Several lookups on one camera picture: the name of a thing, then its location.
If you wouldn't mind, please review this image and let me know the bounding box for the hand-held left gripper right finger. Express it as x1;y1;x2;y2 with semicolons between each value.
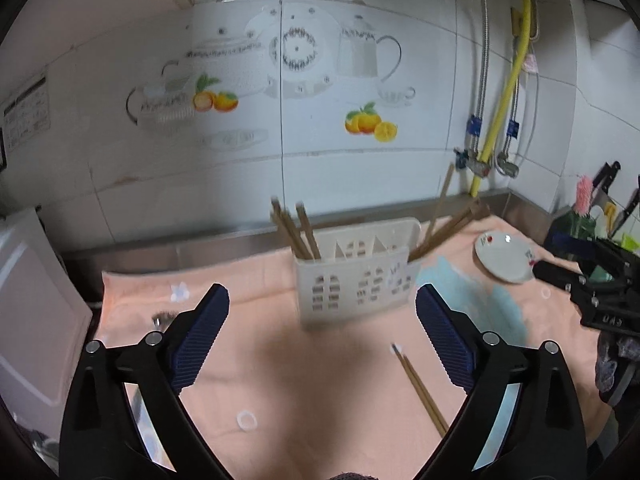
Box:
415;282;588;480

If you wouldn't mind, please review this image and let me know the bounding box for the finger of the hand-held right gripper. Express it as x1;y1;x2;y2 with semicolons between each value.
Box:
532;259;589;294
545;232;601;261

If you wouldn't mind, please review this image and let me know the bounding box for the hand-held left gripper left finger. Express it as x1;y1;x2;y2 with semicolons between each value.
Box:
59;282;231;480

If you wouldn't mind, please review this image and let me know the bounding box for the white plastic utensil holder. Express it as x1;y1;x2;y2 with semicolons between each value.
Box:
291;217;421;331

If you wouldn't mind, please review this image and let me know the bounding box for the pink fluffy brush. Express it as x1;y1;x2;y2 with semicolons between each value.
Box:
575;176;594;217

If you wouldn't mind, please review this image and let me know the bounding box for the white saucer with red print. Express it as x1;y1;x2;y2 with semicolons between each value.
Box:
474;231;538;285

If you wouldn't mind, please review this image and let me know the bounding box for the pink floral towel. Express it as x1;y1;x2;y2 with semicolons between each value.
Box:
92;215;613;480

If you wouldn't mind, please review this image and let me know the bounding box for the black handled kitchen knife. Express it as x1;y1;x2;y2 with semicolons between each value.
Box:
612;176;640;235
590;161;622;206

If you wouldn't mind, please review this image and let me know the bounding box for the braided metal hose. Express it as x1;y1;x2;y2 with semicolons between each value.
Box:
500;77;523;161
465;0;491;156

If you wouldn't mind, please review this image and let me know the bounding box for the yellow gas hose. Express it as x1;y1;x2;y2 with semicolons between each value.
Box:
470;0;532;196

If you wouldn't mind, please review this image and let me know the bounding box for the printed wall sticker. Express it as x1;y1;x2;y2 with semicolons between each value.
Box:
2;74;52;153

